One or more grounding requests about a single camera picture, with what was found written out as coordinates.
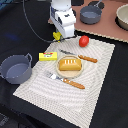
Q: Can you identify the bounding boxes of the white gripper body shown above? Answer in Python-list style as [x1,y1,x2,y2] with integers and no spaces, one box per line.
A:
[50,8,76,38]

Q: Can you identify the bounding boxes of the red tomato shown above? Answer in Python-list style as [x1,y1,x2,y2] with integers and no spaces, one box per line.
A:
[79,36,89,47]

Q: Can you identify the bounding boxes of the small grey pot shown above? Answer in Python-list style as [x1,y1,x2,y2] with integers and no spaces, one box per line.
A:
[80,0,102,24]

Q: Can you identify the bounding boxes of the yellow toy piece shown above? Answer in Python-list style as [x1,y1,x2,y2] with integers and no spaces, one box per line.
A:
[53,32,62,41]

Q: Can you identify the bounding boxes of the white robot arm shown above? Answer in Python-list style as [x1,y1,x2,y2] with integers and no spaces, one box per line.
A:
[50,0,76,38]

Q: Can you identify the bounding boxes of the yellow butter box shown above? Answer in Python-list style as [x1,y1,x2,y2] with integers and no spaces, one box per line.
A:
[39,52,57,61]

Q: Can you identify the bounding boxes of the bread loaf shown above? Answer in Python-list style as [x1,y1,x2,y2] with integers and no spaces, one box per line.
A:
[59,59,82,71]

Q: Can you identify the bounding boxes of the round wooden plate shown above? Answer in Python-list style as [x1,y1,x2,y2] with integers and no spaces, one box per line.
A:
[56,55,83,78]

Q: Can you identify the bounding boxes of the beige bowl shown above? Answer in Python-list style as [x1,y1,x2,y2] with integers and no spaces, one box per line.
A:
[116,4,128,31]

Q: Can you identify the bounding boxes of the large grey pot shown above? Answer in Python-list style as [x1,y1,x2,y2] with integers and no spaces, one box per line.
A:
[0,54,32,84]

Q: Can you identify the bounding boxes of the black cable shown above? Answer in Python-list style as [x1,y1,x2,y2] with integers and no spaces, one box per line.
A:
[21,0,56,44]

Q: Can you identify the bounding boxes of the knife with wooden handle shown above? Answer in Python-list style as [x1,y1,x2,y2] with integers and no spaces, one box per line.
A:
[59,49,98,63]

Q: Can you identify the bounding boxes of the fork with wooden handle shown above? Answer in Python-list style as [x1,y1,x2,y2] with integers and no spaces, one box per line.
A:
[45,72,85,89]

